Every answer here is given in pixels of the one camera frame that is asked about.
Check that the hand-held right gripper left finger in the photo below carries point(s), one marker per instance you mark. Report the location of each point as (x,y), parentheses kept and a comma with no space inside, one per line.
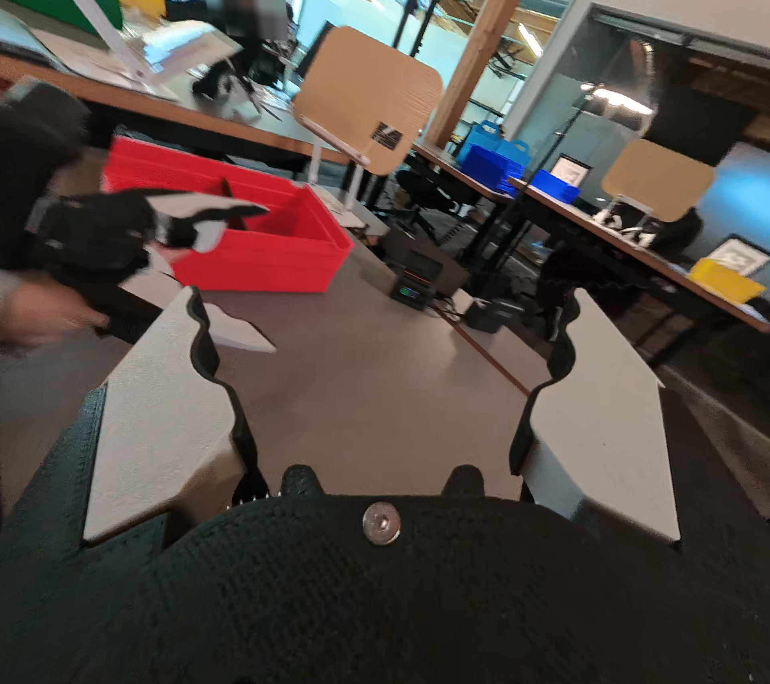
(162,425)

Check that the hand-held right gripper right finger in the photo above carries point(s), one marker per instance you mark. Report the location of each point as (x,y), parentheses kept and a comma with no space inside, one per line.
(601,425)

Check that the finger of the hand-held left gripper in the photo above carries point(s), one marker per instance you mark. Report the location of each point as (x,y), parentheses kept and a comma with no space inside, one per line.
(234,332)
(210,236)

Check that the red plastic bin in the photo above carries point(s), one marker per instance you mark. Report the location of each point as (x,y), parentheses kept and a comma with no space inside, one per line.
(270,263)

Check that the person's left hand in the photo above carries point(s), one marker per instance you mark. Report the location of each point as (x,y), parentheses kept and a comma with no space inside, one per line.
(42,314)

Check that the small yellow bin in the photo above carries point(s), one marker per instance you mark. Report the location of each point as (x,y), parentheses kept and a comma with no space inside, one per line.
(725,281)

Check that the white board stand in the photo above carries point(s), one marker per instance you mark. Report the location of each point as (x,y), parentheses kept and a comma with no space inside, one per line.
(174,49)

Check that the long dark table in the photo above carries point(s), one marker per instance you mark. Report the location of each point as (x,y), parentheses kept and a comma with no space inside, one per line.
(601,226)

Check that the dark cardboard box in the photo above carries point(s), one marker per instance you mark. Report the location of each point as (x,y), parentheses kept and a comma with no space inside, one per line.
(433,257)

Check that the black office chair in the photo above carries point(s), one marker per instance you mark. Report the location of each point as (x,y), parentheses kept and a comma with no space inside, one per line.
(421,193)

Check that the framed picture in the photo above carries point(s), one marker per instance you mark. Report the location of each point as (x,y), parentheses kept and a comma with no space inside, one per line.
(570,171)
(743,257)

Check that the blue plastic bin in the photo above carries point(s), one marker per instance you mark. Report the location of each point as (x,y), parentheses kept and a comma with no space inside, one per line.
(556,187)
(487,163)

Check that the light stand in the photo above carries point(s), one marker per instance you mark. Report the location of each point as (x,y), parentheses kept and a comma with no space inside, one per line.
(619,100)

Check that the wooden post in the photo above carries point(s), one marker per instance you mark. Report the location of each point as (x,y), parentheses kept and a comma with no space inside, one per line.
(493,34)

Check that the glass window wall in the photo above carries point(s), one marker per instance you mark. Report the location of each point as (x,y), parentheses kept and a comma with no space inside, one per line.
(601,52)

